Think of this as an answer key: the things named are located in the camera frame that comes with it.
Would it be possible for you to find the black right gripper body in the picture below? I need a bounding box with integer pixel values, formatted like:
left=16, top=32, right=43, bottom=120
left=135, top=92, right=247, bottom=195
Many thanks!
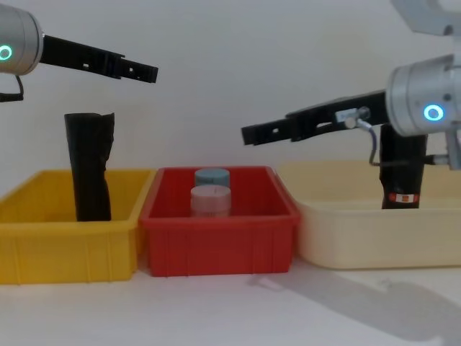
left=285, top=89, right=389, bottom=143

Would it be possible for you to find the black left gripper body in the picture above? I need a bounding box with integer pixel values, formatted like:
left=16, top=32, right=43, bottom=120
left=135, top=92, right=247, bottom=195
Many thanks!
left=42, top=34, right=127, bottom=79

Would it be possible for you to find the blue round container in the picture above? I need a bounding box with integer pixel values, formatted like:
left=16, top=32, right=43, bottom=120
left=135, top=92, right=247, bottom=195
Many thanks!
left=194, top=167, right=232, bottom=189

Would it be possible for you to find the pale pink round container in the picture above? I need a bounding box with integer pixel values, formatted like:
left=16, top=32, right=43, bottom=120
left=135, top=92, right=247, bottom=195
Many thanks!
left=189, top=185, right=233, bottom=218

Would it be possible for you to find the black roll with red label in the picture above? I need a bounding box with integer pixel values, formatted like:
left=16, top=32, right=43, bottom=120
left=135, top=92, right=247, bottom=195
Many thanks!
left=378, top=123, right=429, bottom=210

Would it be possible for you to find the plain black bag roll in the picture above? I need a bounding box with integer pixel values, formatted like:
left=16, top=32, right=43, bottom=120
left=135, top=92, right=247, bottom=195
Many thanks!
left=63, top=112, right=117, bottom=223

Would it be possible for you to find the red plastic bin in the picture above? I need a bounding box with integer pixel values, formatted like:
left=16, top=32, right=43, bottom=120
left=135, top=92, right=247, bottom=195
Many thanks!
left=138, top=165, right=303, bottom=278

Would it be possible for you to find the cream plastic bin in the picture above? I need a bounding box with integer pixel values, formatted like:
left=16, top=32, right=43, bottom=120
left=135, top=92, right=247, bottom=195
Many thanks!
left=276, top=159, right=461, bottom=271

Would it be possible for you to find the yellow plastic bin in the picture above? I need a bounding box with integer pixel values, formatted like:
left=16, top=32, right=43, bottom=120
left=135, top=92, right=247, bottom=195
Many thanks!
left=0, top=169, right=155, bottom=286

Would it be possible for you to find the thin cable with silver plug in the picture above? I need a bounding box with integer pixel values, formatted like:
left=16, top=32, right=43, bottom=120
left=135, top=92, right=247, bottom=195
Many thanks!
left=344, top=106, right=383, bottom=167

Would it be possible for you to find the thin black looped cable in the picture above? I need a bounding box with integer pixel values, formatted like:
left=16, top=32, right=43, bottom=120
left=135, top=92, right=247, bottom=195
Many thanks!
left=0, top=74, right=24, bottom=103

